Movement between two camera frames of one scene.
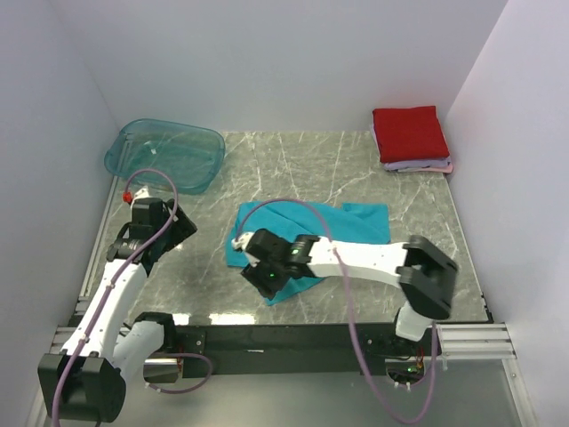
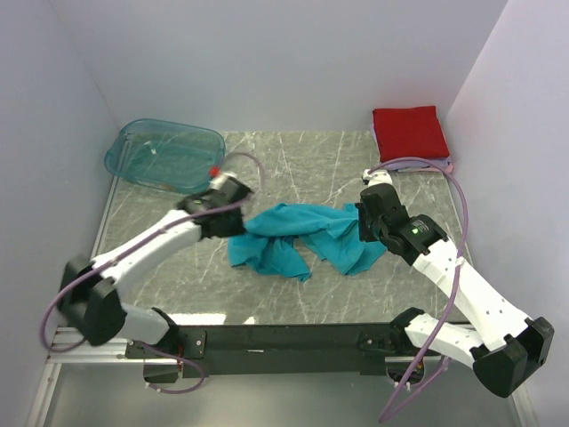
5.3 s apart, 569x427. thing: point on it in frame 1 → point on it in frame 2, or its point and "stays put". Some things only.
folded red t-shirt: (411, 132) stays put
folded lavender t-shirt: (401, 165) stays put
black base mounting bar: (296, 350) stays put
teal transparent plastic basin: (192, 153) stays put
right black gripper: (268, 288) → (364, 234)
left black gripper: (182, 229) → (234, 229)
